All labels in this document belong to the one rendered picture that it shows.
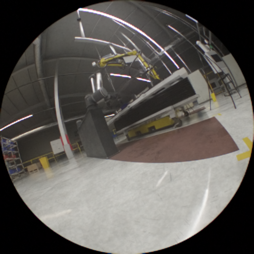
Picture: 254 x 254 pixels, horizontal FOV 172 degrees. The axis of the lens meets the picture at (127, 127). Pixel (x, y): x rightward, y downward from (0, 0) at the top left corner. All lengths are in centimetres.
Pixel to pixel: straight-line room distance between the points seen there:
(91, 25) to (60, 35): 295
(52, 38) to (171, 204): 1089
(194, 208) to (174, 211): 7
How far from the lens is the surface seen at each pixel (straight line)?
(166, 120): 200
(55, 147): 880
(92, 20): 1020
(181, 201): 38
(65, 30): 1038
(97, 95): 159
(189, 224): 33
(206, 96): 631
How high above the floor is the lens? 32
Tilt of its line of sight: 2 degrees up
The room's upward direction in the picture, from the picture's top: 22 degrees counter-clockwise
